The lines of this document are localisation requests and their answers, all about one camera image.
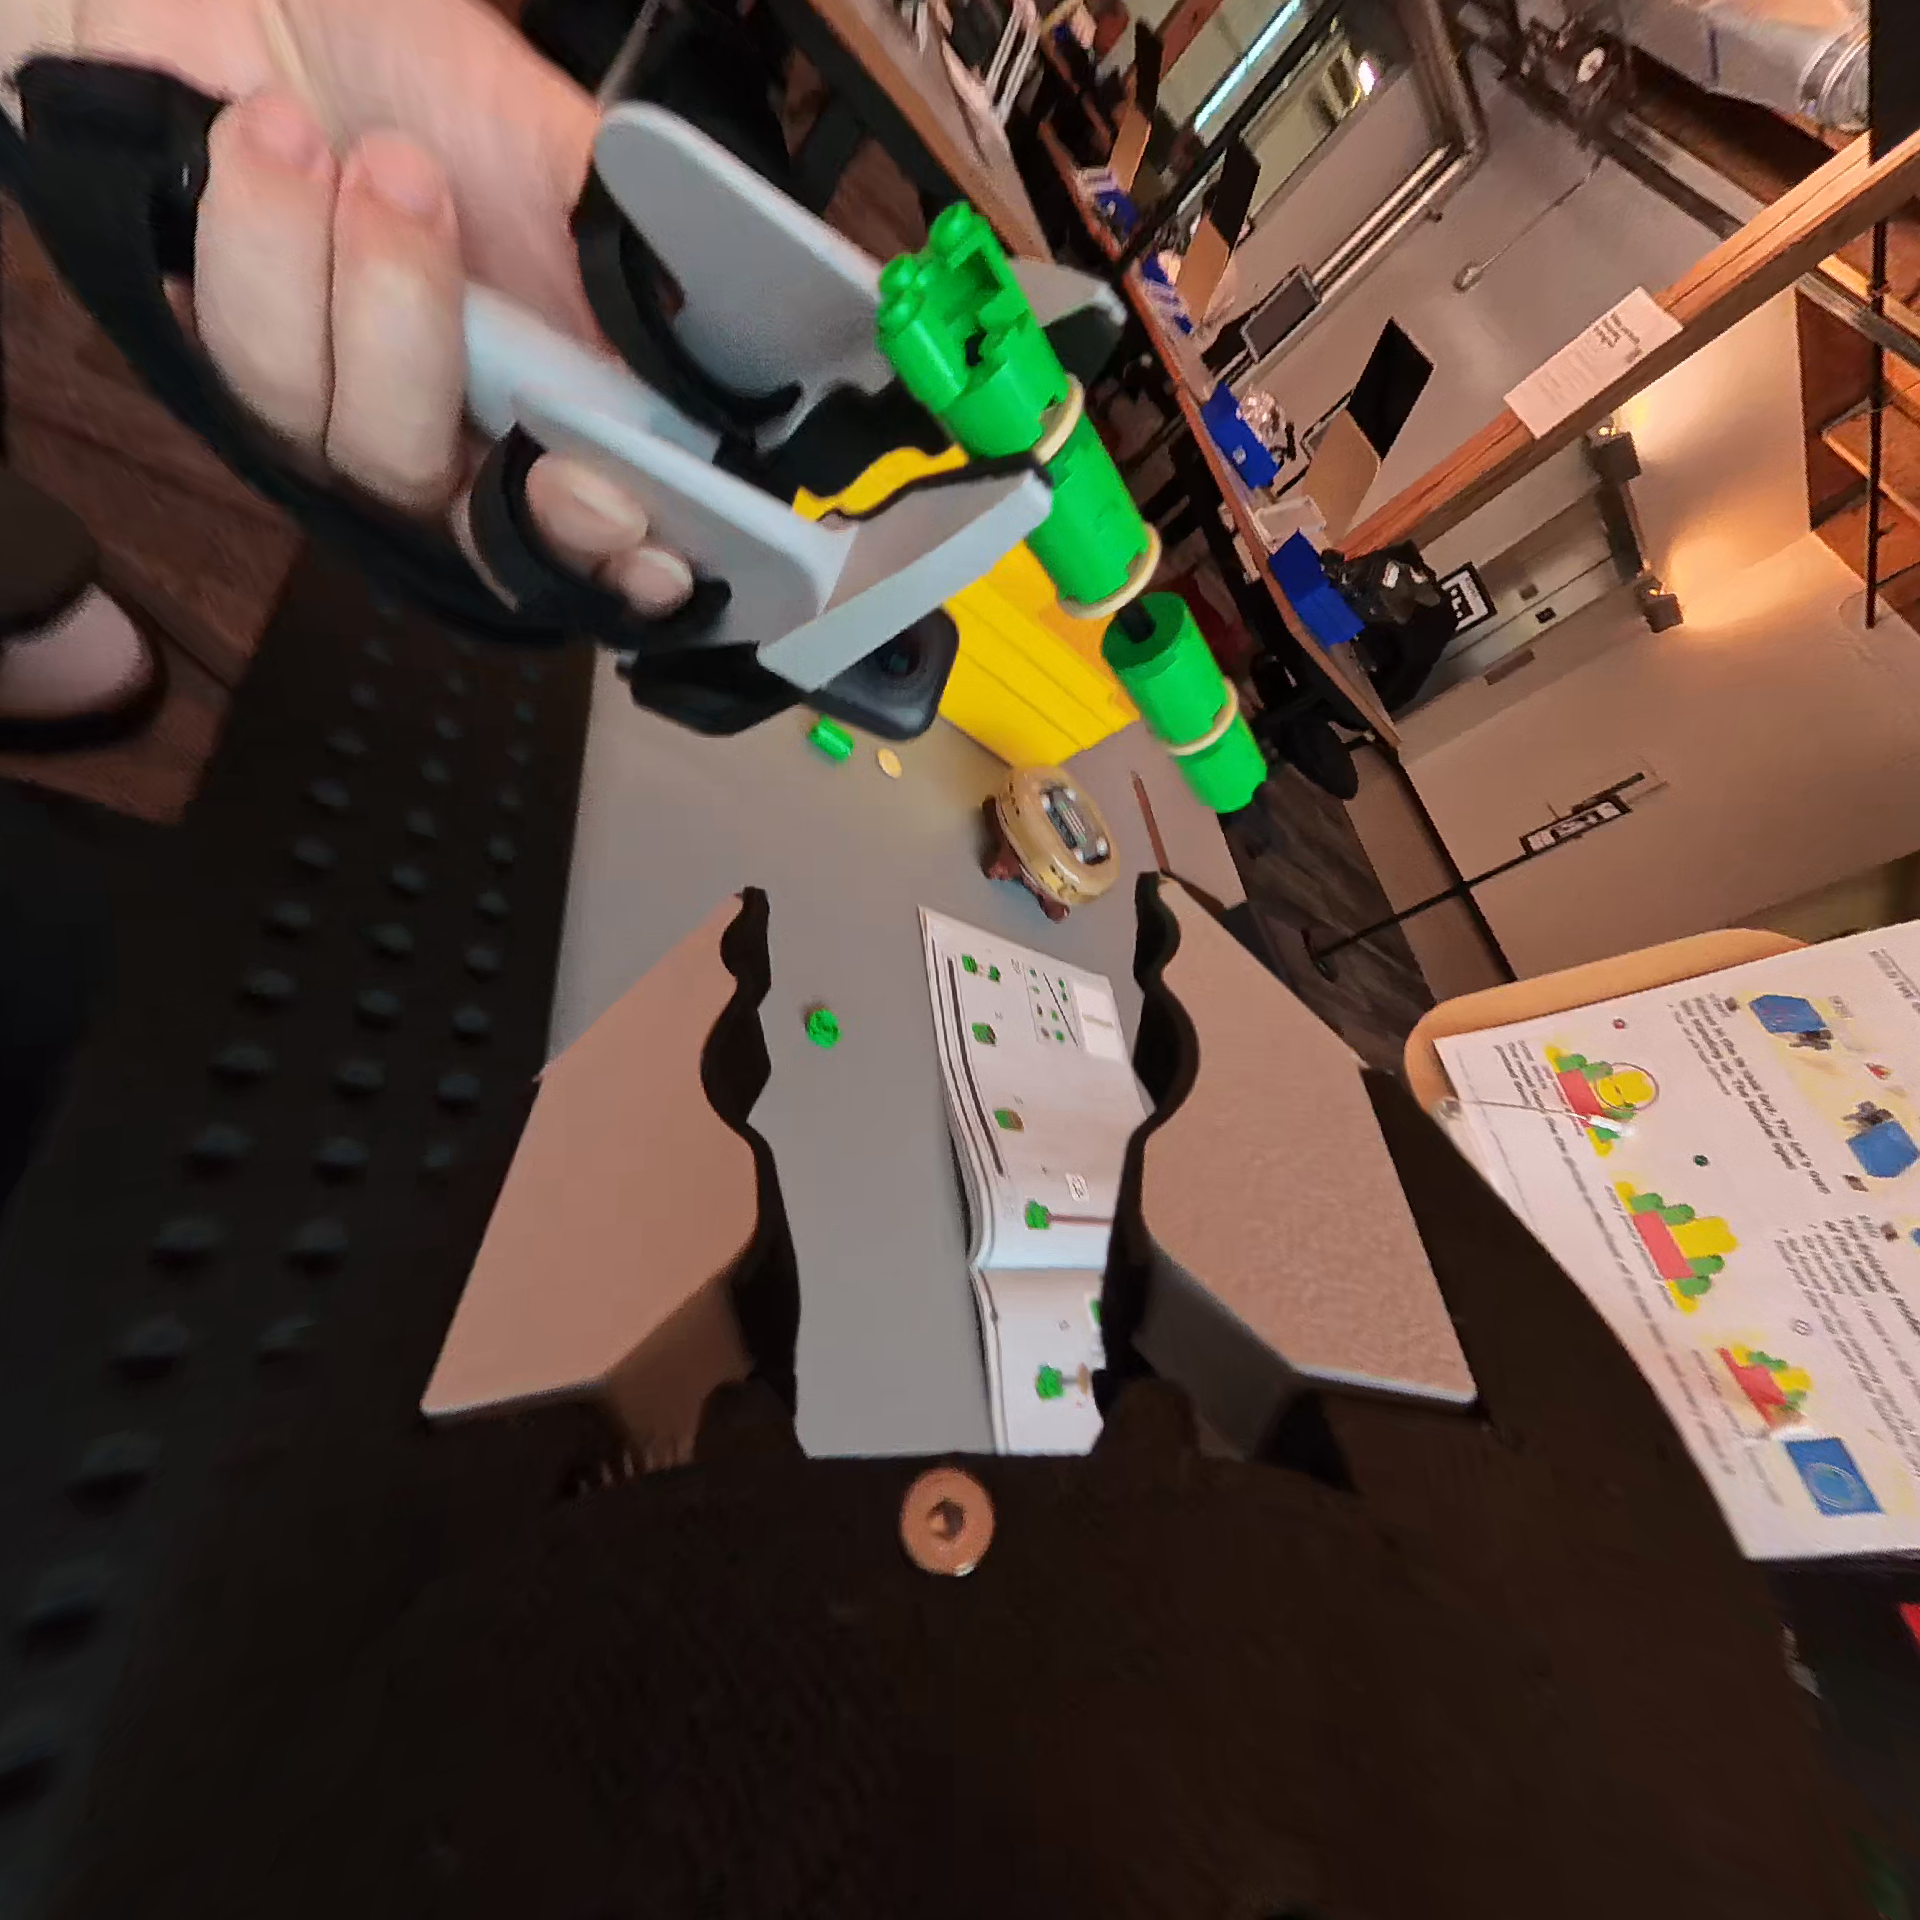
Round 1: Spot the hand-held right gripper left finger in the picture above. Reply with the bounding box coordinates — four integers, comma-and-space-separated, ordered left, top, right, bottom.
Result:
422, 884, 803, 1455

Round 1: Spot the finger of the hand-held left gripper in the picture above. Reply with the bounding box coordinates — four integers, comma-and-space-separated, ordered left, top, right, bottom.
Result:
592, 104, 1126, 441
755, 459, 1055, 695

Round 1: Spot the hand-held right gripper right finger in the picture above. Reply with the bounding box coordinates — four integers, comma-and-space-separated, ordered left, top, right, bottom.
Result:
1101, 872, 1481, 1470

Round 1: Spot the green toy bamboo stem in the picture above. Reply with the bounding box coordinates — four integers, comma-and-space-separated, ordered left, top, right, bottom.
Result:
877, 202, 1270, 815

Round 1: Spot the person's left hand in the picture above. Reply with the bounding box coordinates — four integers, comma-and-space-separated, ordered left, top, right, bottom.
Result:
14, 0, 702, 621

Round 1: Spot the large yellow storage bin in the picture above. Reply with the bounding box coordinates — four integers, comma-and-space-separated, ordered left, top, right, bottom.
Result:
794, 446, 1146, 772

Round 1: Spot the white instruction booklet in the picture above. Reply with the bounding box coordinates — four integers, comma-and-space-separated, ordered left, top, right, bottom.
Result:
917, 904, 1149, 1455

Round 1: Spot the tan toy pot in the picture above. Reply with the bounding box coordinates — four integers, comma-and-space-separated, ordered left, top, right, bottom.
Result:
983, 763, 1121, 921

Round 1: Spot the blue storage bin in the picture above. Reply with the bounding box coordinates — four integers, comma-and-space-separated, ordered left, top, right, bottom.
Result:
1199, 388, 1281, 487
1266, 532, 1365, 642

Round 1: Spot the black perforated armrest pad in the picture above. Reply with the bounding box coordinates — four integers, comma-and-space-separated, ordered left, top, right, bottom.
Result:
0, 547, 601, 1920

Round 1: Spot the printed instruction sheet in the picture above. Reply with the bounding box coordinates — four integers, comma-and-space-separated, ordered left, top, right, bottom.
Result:
1438, 921, 1920, 1562

